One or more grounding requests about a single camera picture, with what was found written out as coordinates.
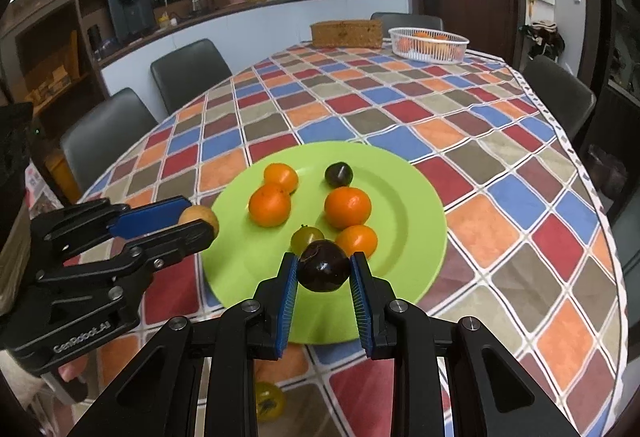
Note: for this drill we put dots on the white plastic fruit basket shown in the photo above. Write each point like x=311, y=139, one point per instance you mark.
x=428, y=45

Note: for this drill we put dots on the dark plum back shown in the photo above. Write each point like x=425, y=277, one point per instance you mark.
x=323, y=267

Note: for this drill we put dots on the dark plum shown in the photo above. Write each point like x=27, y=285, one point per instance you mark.
x=323, y=267
x=338, y=175

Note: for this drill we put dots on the small orange mandarin back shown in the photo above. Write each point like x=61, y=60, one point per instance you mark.
x=357, y=238

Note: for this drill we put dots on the green tomato front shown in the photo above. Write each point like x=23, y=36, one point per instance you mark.
x=303, y=236

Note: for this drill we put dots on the dark chair near left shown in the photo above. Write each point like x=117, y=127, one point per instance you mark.
x=102, y=135

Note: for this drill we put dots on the black coffee machine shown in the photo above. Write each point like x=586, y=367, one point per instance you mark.
x=131, y=19

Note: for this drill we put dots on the dark chair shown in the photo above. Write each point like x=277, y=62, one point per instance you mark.
x=102, y=135
x=187, y=72
x=568, y=99

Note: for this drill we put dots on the small orange mandarin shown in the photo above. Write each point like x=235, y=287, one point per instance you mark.
x=357, y=238
x=282, y=175

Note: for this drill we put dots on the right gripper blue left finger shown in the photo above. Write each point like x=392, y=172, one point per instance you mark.
x=157, y=392

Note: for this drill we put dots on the bags on far chair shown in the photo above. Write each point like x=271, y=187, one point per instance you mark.
x=544, y=38

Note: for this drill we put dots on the glass kettle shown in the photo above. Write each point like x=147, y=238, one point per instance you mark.
x=201, y=7

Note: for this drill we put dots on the dark chair right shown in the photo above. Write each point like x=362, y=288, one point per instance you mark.
x=568, y=99

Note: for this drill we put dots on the large orange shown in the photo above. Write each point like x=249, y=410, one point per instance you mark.
x=347, y=206
x=269, y=206

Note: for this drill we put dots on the small orange mandarin front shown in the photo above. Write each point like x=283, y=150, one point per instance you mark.
x=282, y=175

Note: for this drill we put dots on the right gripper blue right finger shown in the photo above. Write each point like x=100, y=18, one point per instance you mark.
x=490, y=393

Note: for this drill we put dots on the green plate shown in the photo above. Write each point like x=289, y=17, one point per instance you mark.
x=321, y=203

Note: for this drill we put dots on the dark chair far end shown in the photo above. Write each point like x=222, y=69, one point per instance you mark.
x=392, y=20

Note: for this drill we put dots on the green tomato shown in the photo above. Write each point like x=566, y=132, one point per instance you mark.
x=303, y=236
x=270, y=401

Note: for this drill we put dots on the brown round fruit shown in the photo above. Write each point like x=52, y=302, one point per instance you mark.
x=199, y=212

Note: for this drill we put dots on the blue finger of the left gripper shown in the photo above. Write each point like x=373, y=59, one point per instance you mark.
x=164, y=248
x=62, y=234

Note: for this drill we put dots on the green tomato back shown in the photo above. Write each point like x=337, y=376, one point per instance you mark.
x=270, y=401

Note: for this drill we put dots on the woven wicker box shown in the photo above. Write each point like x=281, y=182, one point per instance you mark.
x=347, y=33

